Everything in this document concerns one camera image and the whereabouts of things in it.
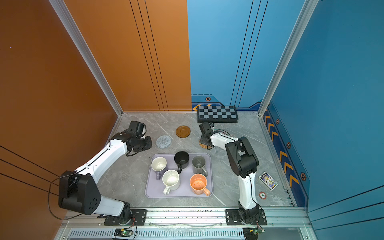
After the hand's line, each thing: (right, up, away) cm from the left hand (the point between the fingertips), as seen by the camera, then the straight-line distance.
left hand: (151, 143), depth 87 cm
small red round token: (+63, -28, -7) cm, 69 cm away
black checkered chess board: (+51, +20, +28) cm, 61 cm away
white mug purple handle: (+4, -13, +1) cm, 14 cm away
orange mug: (+28, -21, -4) cm, 35 cm away
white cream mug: (+12, -21, -3) cm, 24 cm away
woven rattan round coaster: (+32, -3, +12) cm, 34 cm away
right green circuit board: (+56, -39, -18) cm, 70 cm away
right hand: (+33, 0, +16) cm, 36 cm away
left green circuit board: (-9, -41, -17) cm, 45 cm away
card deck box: (+68, -21, -4) cm, 71 cm away
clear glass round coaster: (+4, 0, +15) cm, 15 cm away
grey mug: (+28, -12, -1) cm, 30 cm away
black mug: (+18, -9, -1) cm, 20 cm away
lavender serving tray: (+3, -25, -4) cm, 26 cm away
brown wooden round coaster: (+17, +6, +21) cm, 27 cm away
